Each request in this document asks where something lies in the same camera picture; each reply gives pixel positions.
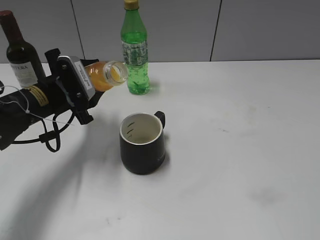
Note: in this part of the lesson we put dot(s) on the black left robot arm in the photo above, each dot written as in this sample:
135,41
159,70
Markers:
15,119

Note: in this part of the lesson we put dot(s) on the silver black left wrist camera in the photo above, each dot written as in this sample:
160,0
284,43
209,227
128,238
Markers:
72,78

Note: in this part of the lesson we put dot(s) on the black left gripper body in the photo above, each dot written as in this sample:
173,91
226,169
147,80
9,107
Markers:
46,98

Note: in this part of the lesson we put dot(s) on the NFC orange juice bottle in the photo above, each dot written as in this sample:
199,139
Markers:
106,75

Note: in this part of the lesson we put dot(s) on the dark red wine bottle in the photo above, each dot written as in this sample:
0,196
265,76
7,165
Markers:
22,56

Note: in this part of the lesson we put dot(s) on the green plastic soda bottle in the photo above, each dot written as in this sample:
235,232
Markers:
134,39

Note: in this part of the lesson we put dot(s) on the black mug white interior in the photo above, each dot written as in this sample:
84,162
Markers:
142,142

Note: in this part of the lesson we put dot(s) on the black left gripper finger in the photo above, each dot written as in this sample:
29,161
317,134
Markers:
88,62
93,102

